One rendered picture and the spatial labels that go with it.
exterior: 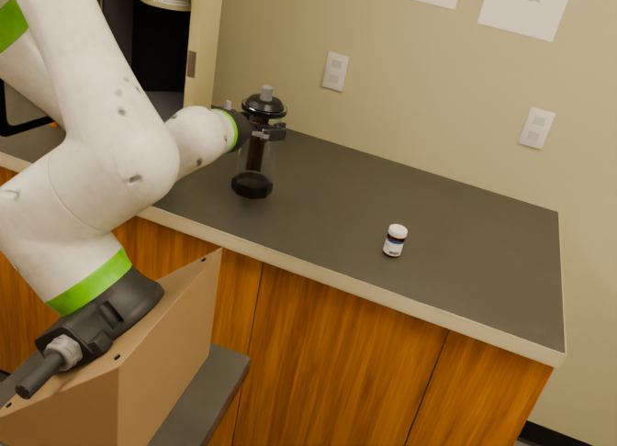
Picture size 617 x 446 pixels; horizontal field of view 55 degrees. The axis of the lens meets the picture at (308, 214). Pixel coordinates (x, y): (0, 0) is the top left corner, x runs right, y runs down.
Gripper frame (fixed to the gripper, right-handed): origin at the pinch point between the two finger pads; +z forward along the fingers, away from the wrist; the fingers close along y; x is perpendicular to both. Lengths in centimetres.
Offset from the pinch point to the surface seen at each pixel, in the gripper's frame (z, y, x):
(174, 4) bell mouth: 12.1, 34.0, -21.1
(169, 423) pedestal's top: -62, -17, 37
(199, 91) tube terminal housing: 16.7, 24.6, -0.8
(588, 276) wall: 63, -96, 27
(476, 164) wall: 57, -52, 2
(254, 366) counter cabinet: 0, -13, 62
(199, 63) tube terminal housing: 13.4, 24.7, -8.2
